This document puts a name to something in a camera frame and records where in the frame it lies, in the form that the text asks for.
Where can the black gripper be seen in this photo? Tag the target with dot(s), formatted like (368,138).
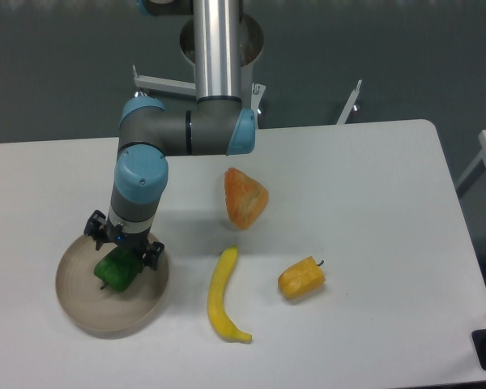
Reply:
(101,233)

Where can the green toy bell pepper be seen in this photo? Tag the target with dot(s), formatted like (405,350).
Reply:
(118,269)

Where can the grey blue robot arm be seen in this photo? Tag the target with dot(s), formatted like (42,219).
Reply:
(148,134)

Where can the beige round plate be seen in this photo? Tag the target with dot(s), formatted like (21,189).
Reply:
(105,313)

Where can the yellow toy bell pepper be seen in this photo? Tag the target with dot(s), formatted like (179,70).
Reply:
(301,278)

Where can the yellow toy banana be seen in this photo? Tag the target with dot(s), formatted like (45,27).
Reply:
(221,323)

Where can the orange toy fruit segment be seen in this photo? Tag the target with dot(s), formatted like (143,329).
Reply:
(245,198)

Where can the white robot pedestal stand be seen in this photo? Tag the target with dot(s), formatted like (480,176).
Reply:
(251,47)

